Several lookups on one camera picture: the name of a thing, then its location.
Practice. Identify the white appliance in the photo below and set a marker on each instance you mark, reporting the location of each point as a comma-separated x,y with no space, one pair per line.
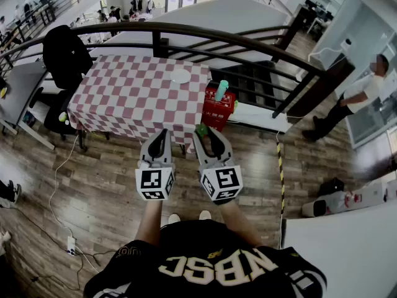
316,207

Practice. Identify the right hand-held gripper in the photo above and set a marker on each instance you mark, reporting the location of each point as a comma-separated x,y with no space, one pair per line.
223,178

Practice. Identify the black bag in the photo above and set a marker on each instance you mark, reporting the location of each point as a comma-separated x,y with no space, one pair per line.
331,186

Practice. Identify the teal bottle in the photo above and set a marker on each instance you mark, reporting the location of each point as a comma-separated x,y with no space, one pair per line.
221,91

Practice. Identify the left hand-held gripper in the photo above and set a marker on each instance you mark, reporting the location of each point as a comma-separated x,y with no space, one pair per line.
152,180

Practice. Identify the person's white shoe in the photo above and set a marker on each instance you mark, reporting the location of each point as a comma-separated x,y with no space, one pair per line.
173,218
204,214

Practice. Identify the dark metal railing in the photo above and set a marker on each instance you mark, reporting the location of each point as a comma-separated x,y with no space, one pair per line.
192,31

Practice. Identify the clear plastic bag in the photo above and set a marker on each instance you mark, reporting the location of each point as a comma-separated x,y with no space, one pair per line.
341,202

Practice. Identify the yellow green item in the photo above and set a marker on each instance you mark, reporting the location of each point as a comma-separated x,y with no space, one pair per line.
63,117

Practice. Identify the white counter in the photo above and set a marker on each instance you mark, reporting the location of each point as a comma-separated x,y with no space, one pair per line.
341,253

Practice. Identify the person's left forearm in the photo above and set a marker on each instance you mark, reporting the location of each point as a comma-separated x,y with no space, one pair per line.
150,222

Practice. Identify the white round plate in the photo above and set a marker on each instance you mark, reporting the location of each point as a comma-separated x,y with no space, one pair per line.
180,75

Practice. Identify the grey desk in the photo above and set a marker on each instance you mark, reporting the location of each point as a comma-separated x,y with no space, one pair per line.
21,88

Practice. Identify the person's black printed shirt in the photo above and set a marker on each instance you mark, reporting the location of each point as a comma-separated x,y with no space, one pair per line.
204,259

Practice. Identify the white crumpled cloth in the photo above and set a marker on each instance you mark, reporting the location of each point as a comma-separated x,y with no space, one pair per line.
4,237

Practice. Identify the black jacket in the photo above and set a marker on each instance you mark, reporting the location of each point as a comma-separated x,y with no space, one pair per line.
66,57

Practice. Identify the person's right forearm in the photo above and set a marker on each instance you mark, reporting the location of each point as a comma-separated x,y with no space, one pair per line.
239,225

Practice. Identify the green plastic item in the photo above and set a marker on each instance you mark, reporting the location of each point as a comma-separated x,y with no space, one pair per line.
201,129

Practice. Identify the red plastic crate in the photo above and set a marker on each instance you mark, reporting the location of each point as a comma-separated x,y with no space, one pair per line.
217,113

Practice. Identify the yellow black striped tape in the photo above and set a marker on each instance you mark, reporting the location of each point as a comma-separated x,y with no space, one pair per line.
281,178

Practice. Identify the white power strip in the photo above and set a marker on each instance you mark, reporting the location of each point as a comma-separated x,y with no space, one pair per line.
71,245

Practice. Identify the table with checkered cloth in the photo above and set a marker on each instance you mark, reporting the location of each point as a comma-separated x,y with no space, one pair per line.
130,98

